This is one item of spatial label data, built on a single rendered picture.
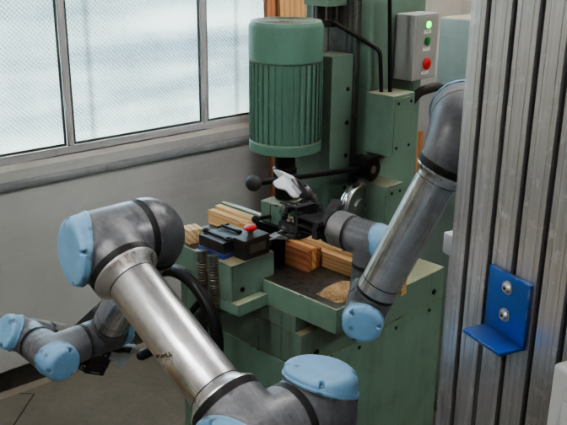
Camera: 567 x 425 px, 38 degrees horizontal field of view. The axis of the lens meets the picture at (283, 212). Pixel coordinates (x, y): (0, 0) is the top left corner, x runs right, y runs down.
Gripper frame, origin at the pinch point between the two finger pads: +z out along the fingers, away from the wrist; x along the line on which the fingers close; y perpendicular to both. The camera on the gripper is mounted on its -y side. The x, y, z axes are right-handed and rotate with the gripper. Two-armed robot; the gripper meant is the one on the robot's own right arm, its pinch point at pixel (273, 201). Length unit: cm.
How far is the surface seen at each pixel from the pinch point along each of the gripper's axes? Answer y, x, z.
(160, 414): -37, 109, 86
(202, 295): 17.4, 19.0, 2.8
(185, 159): -83, 29, 132
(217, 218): -16.3, 16.9, 36.7
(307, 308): -1.0, 22.0, -11.5
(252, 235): 1.4, 8.9, 4.6
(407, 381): -47, 57, -10
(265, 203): -11.6, 5.9, 14.0
